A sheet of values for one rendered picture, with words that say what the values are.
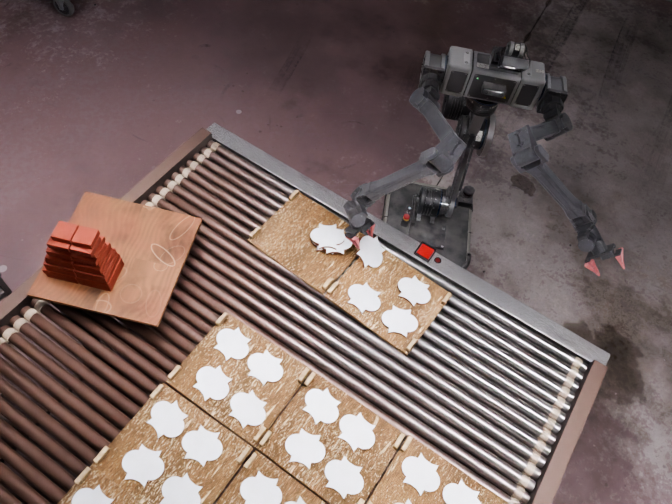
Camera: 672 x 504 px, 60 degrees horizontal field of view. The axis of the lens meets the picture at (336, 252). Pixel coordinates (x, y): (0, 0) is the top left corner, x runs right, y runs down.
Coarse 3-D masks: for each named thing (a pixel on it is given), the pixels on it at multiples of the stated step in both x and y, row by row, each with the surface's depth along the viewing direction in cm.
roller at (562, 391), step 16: (192, 160) 273; (208, 176) 269; (240, 192) 265; (256, 208) 264; (448, 320) 241; (464, 336) 239; (480, 336) 239; (496, 352) 236; (528, 368) 233; (544, 384) 231
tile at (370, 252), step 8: (360, 240) 243; (368, 240) 245; (376, 240) 247; (360, 248) 243; (368, 248) 245; (376, 248) 247; (360, 256) 244; (368, 256) 246; (376, 256) 248; (368, 264) 246; (376, 264) 248
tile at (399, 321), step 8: (384, 312) 237; (392, 312) 237; (400, 312) 238; (408, 312) 238; (384, 320) 235; (392, 320) 235; (400, 320) 236; (408, 320) 236; (416, 320) 236; (392, 328) 233; (400, 328) 234; (408, 328) 234; (416, 328) 235
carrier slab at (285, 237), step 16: (288, 208) 261; (304, 208) 262; (320, 208) 263; (272, 224) 256; (288, 224) 257; (304, 224) 258; (336, 224) 259; (256, 240) 251; (272, 240) 251; (288, 240) 252; (304, 240) 253; (272, 256) 247; (288, 256) 248; (304, 256) 249; (320, 256) 250; (336, 256) 250; (352, 256) 251; (304, 272) 245; (320, 272) 245; (336, 272) 246; (320, 288) 241
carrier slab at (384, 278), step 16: (384, 256) 253; (352, 272) 247; (368, 272) 248; (384, 272) 248; (400, 272) 249; (416, 272) 250; (336, 288) 242; (384, 288) 244; (432, 288) 246; (336, 304) 238; (384, 304) 240; (400, 304) 241; (416, 304) 242; (432, 304) 242; (368, 320) 236; (432, 320) 238; (384, 336) 233; (400, 336) 233; (416, 336) 234
